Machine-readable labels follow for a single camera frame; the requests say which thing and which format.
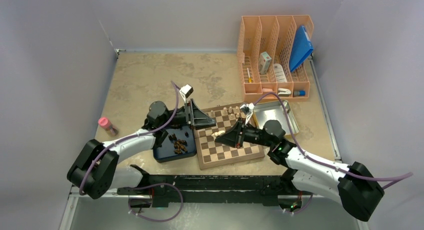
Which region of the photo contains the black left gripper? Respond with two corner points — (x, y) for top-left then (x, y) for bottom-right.
(160, 98), (215, 130)

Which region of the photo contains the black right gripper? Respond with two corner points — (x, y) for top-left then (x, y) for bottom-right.
(215, 117), (274, 149)

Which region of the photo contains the light chess knight piece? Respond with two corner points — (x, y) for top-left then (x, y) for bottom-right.
(211, 130), (226, 138)

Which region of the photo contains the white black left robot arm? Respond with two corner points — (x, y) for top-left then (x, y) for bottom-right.
(66, 99), (217, 199)

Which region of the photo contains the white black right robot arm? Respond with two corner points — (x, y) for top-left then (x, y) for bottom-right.
(215, 119), (385, 222)

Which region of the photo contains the wooden chess board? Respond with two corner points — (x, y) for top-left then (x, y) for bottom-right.
(193, 102), (265, 170)

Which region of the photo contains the dark chess pieces pile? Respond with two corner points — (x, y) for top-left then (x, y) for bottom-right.
(168, 134), (188, 155)

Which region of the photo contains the dark blue plastic tray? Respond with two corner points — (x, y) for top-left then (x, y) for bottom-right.
(152, 126), (197, 163)

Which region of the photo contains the yellow rimmed metal tray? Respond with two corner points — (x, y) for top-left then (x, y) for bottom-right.
(252, 100), (299, 136)

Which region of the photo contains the orange white pen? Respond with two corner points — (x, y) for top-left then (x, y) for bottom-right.
(246, 67), (253, 83)

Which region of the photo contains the white stapler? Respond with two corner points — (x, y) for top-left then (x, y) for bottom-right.
(277, 88), (292, 97)

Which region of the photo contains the white labelled bottle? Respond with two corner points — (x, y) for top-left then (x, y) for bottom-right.
(273, 63), (288, 83)

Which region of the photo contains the blue grey small cylinder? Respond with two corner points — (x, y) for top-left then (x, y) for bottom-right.
(293, 90), (306, 97)

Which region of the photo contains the white green small box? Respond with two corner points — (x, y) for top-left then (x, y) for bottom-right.
(258, 51), (272, 75)

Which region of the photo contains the pink capped bottle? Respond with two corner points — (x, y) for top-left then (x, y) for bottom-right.
(97, 117), (118, 137)

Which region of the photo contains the orange plastic file organizer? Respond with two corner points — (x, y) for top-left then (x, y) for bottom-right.
(236, 15), (314, 102)

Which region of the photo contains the blue folder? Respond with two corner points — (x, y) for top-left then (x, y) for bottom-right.
(289, 25), (314, 72)

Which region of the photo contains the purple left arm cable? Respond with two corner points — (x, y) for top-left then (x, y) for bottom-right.
(78, 81), (181, 196)

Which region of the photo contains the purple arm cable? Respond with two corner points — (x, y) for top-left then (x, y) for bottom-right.
(253, 91), (414, 190)
(78, 81), (181, 196)

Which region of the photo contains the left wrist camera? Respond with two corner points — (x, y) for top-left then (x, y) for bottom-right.
(179, 84), (194, 103)

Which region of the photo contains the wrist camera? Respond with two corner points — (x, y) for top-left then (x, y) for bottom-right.
(239, 103), (255, 125)
(179, 84), (194, 103)

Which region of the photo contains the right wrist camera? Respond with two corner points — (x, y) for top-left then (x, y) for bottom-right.
(239, 103), (255, 125)

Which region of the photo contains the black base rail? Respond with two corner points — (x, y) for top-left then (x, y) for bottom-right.
(115, 173), (316, 210)

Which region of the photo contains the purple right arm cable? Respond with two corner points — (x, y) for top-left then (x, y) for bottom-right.
(253, 91), (414, 190)

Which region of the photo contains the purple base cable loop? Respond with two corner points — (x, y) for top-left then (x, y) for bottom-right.
(127, 182), (185, 223)

